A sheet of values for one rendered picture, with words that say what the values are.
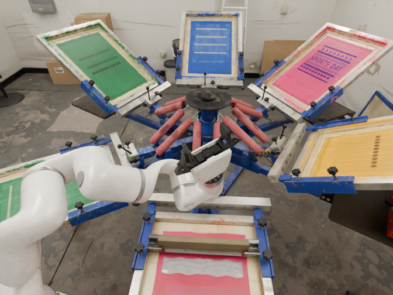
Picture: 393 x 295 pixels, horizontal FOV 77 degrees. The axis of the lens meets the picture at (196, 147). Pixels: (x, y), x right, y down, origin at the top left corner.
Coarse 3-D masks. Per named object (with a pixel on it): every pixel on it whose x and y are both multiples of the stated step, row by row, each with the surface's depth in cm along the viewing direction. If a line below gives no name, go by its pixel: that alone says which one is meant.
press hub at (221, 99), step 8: (200, 88) 169; (208, 88) 169; (216, 88) 169; (192, 96) 161; (200, 96) 161; (208, 96) 156; (216, 96) 161; (224, 96) 161; (192, 104) 153; (200, 104) 153; (208, 104) 153; (216, 104) 153; (224, 104) 153; (208, 112) 162; (200, 120) 169; (208, 120) 165; (208, 128) 167; (184, 136) 177; (208, 136) 169
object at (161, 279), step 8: (168, 232) 124; (176, 232) 124; (184, 232) 124; (192, 232) 124; (160, 256) 115; (168, 256) 115; (176, 256) 115; (184, 256) 115; (192, 256) 115; (200, 256) 115; (160, 264) 112; (160, 272) 110; (160, 280) 107; (168, 280) 107; (176, 280) 107; (184, 280) 107; (192, 280) 107; (200, 280) 107; (160, 288) 104
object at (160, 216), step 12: (156, 216) 128; (168, 216) 128; (180, 216) 128; (192, 216) 128; (204, 216) 128; (216, 216) 128; (228, 216) 128; (240, 216) 128; (252, 216) 128; (144, 264) 109; (132, 288) 101; (264, 288) 101
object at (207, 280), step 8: (208, 256) 115; (216, 256) 115; (224, 256) 115; (232, 256) 115; (240, 256) 115; (208, 280) 107; (216, 280) 107; (224, 280) 107; (232, 280) 107; (240, 280) 107; (248, 280) 107; (240, 288) 104; (248, 288) 104
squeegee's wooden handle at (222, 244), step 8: (160, 240) 110; (168, 240) 110; (176, 240) 110; (184, 240) 110; (192, 240) 110; (200, 240) 110; (208, 240) 110; (216, 240) 110; (224, 240) 110; (232, 240) 110; (240, 240) 110; (248, 240) 110; (168, 248) 114; (176, 248) 113; (184, 248) 113; (192, 248) 113; (200, 248) 112; (208, 248) 112; (216, 248) 111; (224, 248) 111; (232, 248) 111; (240, 248) 110; (248, 248) 110
